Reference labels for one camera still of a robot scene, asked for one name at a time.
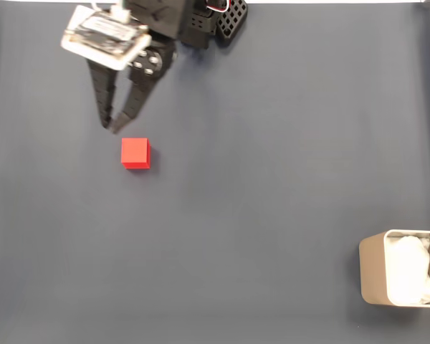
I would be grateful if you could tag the red cube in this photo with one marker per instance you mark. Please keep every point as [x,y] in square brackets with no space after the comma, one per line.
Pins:
[135,153]

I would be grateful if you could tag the beige box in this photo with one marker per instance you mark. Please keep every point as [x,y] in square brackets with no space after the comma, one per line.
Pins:
[372,272]

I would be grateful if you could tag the grey table mat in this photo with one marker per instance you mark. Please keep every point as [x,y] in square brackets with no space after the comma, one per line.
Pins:
[236,215]

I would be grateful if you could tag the white crumpled tissue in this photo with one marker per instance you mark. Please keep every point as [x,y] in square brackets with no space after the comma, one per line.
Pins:
[410,268]

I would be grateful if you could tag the white camera board mount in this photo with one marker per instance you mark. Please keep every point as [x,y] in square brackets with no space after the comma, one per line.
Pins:
[104,34]

